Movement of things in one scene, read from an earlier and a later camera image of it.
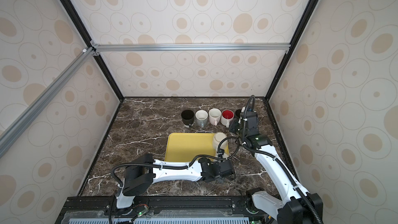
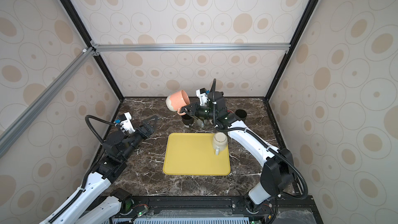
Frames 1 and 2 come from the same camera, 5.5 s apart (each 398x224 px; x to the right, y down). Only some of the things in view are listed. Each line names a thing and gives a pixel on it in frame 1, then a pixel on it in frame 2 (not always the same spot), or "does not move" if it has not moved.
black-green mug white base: x=187 y=117 does not move
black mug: x=238 y=113 does not move
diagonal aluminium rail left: x=18 y=126 does not move
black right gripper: x=233 y=125 → x=195 y=107
